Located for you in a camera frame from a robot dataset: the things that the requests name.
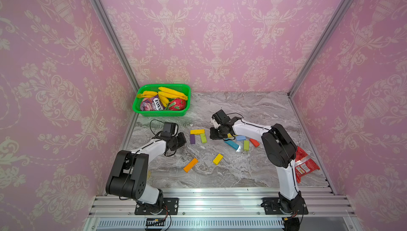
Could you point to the teal block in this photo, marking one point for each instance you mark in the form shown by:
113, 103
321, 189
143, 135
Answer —
232, 144

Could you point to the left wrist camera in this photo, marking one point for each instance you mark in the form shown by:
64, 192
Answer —
169, 129

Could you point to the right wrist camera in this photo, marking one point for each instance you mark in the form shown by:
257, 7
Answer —
220, 118

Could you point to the light green block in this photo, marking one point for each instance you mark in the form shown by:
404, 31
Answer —
246, 146
203, 138

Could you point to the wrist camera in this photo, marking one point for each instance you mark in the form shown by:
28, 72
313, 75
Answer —
220, 118
169, 129

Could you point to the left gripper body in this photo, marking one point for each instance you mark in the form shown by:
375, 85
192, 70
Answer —
174, 139

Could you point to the orange block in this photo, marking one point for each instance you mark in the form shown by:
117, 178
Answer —
190, 165

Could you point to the red snack bag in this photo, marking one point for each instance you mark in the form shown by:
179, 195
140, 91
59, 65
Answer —
304, 164

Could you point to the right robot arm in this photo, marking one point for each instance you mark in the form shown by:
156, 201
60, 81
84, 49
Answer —
280, 151

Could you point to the purple block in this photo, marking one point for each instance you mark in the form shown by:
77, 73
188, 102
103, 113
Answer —
192, 139

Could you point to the yellow banana bunch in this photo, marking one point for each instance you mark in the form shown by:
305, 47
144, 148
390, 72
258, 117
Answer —
165, 94

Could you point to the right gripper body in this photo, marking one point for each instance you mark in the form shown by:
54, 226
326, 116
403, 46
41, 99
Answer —
219, 130

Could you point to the red dragon fruit toy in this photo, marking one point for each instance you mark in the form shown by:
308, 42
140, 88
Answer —
177, 105

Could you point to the purple snack packet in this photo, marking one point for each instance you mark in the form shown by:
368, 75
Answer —
152, 104

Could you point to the yellow block lower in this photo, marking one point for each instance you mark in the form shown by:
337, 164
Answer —
217, 159

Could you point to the yellow block top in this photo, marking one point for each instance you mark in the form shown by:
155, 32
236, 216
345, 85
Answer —
197, 131

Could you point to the light blue block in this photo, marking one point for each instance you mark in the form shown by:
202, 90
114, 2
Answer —
240, 138

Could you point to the aluminium mounting rail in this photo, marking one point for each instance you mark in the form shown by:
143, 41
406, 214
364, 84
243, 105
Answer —
223, 209

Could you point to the red block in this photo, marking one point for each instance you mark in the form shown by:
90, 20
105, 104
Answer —
254, 142

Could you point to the green plastic basket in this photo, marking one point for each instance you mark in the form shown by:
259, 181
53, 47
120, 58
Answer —
164, 113

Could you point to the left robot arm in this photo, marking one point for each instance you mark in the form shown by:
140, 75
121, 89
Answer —
128, 176

